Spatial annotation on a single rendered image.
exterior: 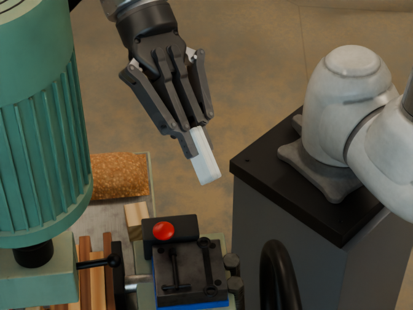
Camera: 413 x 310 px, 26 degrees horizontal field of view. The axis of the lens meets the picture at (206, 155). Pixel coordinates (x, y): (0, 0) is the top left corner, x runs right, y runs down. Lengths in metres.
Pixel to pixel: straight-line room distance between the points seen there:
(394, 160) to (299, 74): 1.46
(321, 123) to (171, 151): 1.10
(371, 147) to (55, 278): 0.67
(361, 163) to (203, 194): 1.05
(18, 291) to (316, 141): 0.77
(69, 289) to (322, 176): 0.76
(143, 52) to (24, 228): 0.28
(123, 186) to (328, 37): 1.81
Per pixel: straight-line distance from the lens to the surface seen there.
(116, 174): 1.44
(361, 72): 1.66
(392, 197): 1.59
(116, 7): 1.14
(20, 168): 0.93
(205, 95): 1.16
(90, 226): 1.41
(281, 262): 1.30
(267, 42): 3.11
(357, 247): 1.80
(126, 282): 1.27
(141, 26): 1.13
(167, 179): 2.66
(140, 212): 1.37
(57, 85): 0.89
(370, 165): 1.62
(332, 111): 1.67
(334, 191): 1.78
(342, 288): 1.87
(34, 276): 1.16
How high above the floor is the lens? 2.01
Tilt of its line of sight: 47 degrees down
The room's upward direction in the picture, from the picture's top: straight up
